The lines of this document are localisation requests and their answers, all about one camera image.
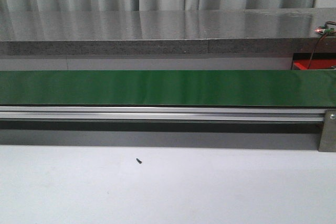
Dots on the aluminium conveyor frame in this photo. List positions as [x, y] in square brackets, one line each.
[162, 113]

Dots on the grey stone counter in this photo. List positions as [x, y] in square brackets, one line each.
[173, 32]

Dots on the small green circuit board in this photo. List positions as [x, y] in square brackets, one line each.
[325, 30]

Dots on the green conveyor belt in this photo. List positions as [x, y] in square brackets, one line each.
[275, 88]

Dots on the red plastic tray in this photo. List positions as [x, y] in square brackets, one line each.
[319, 64]

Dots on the metal conveyor support bracket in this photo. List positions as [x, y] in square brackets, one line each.
[328, 136]

